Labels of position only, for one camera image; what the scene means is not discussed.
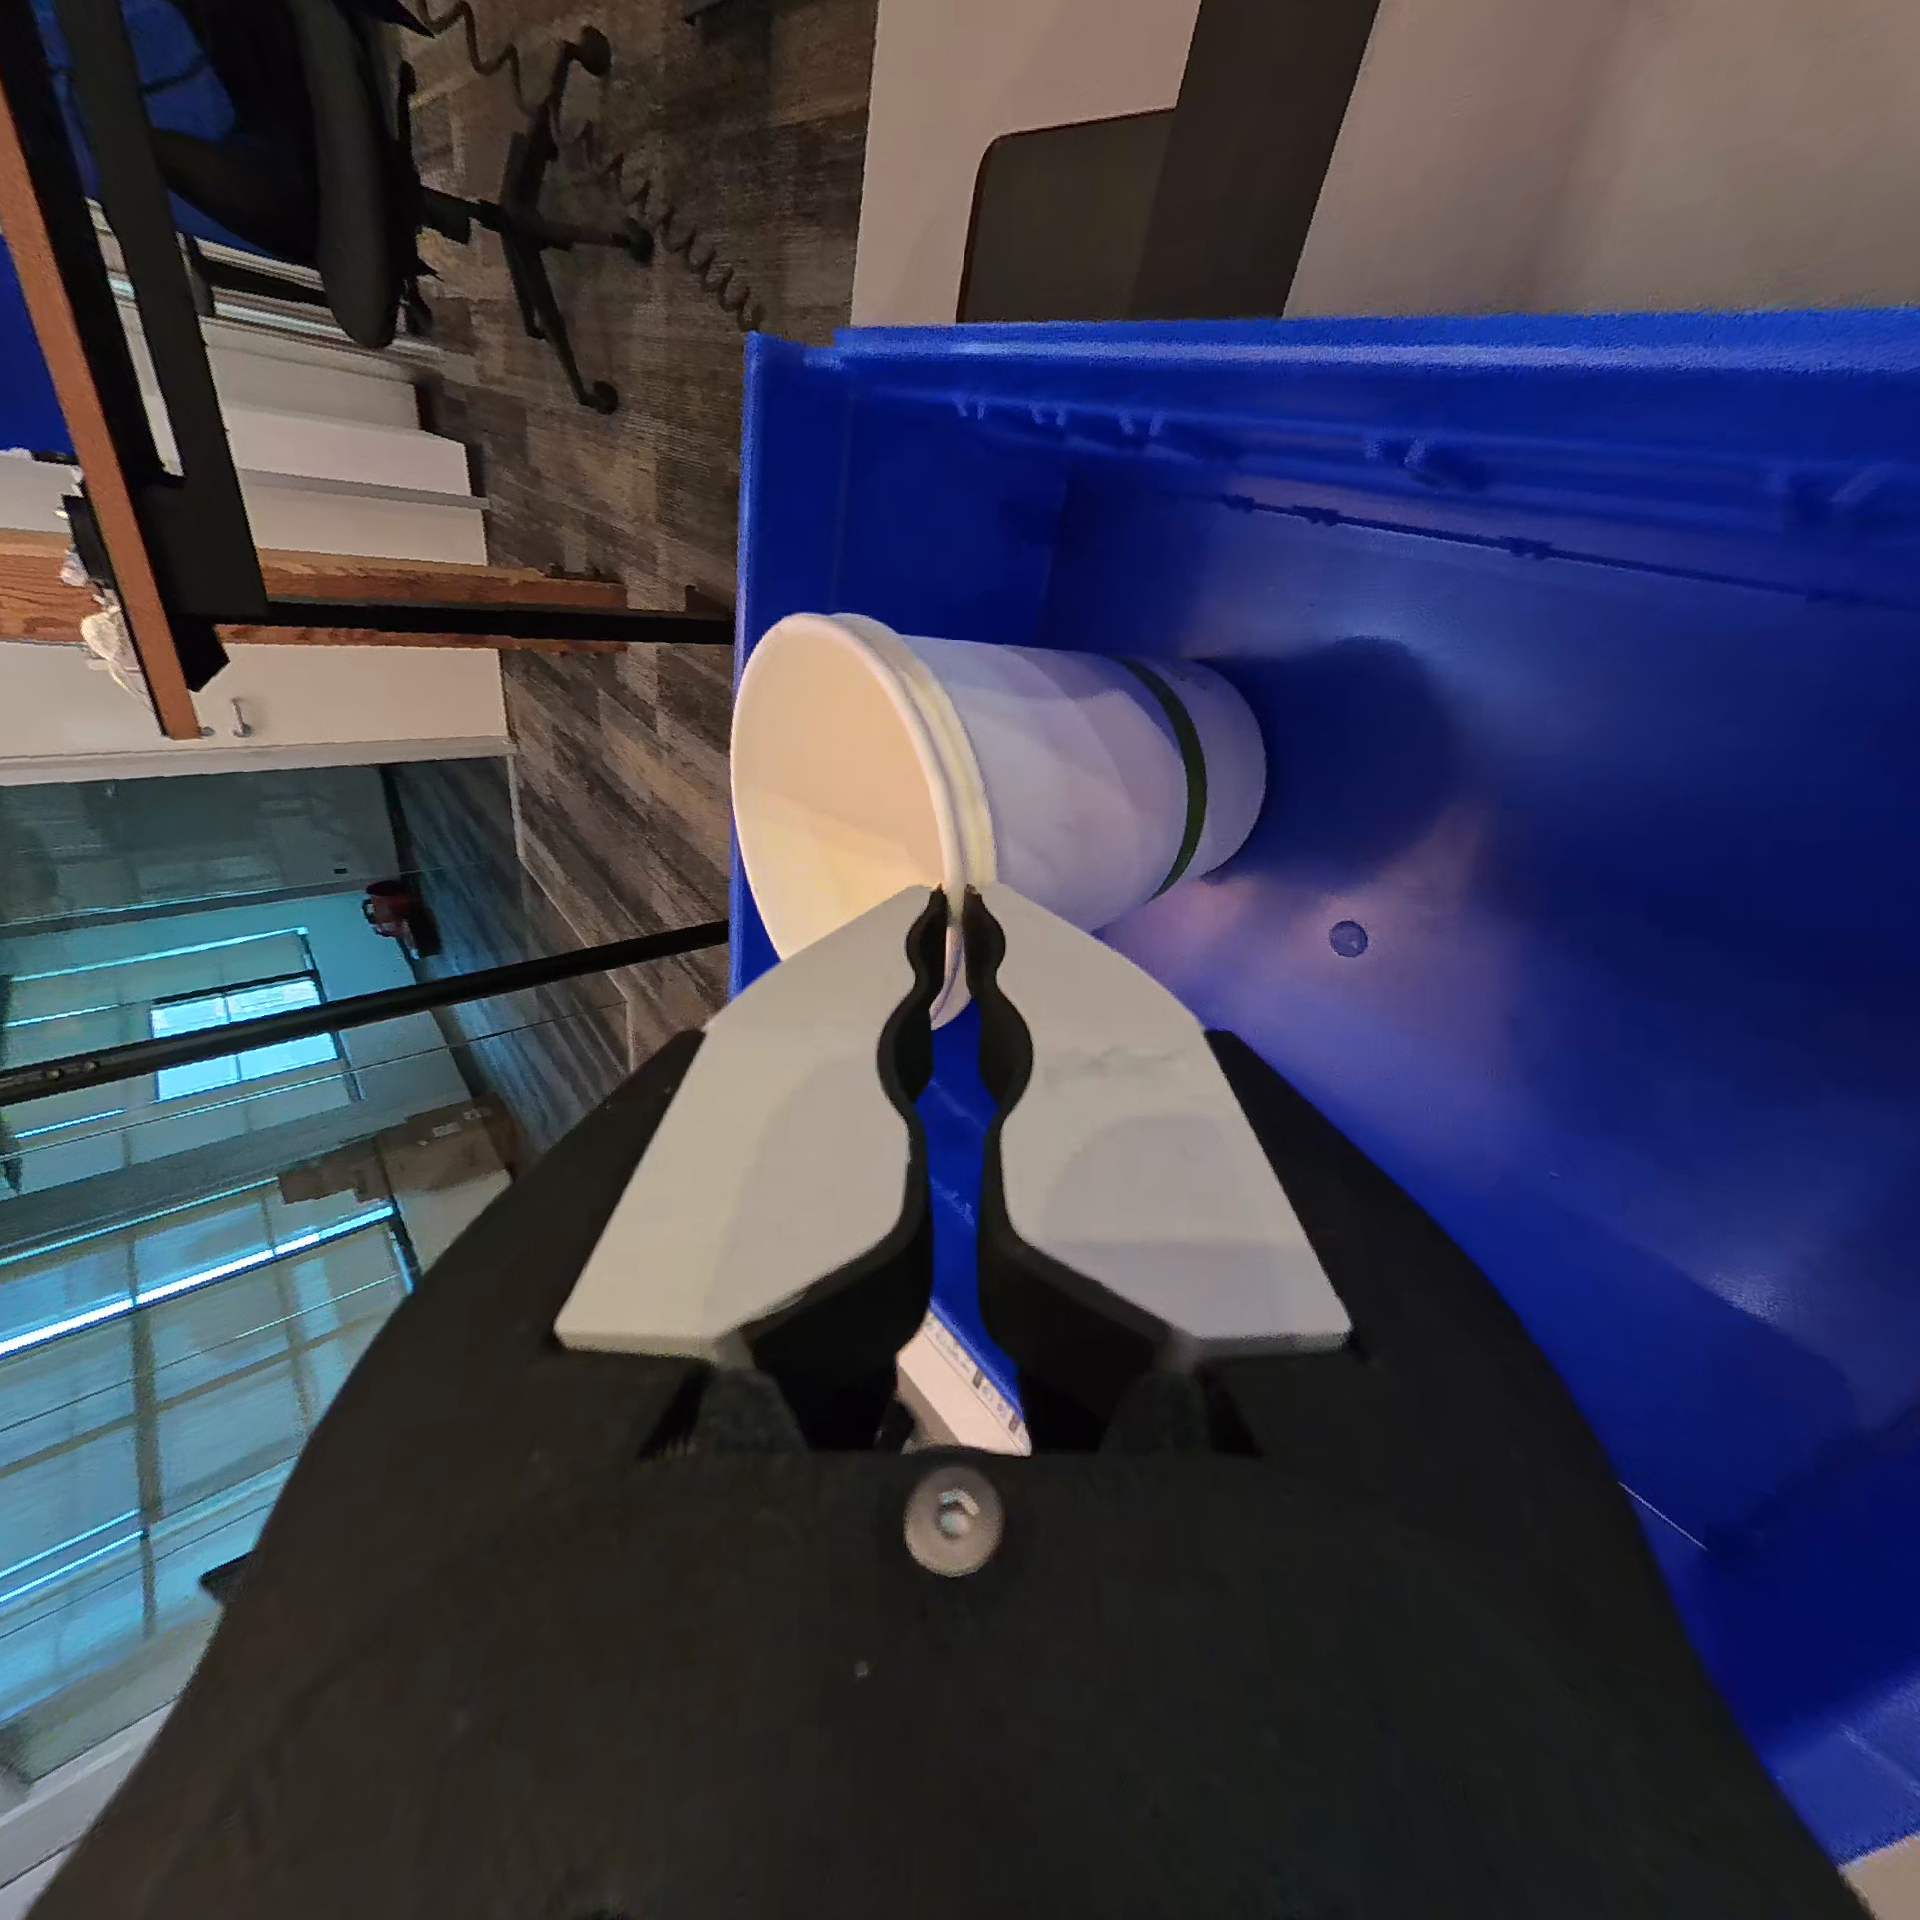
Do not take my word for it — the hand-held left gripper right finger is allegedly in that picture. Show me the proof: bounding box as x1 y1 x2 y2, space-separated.
961 882 1355 1453

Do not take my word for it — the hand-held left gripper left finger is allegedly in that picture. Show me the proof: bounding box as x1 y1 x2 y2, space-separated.
552 882 952 1453

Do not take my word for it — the blue plastic bin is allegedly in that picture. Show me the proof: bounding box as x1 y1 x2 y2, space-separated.
730 307 1920 1876

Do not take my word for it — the stack of paper cups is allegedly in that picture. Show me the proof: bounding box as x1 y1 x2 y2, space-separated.
862 617 1269 963

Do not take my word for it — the brown-edged office desk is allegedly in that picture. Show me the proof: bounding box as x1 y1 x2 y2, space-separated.
0 0 736 740

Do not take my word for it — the black pole stand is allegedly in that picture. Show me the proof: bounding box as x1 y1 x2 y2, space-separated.
0 922 736 1114

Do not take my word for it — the black office chair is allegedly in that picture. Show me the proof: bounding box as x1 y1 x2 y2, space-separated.
150 0 662 415

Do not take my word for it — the small blue bin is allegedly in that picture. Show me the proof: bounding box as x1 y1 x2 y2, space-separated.
0 225 77 452

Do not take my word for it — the black coiled cable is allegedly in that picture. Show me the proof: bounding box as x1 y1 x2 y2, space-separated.
405 0 752 324

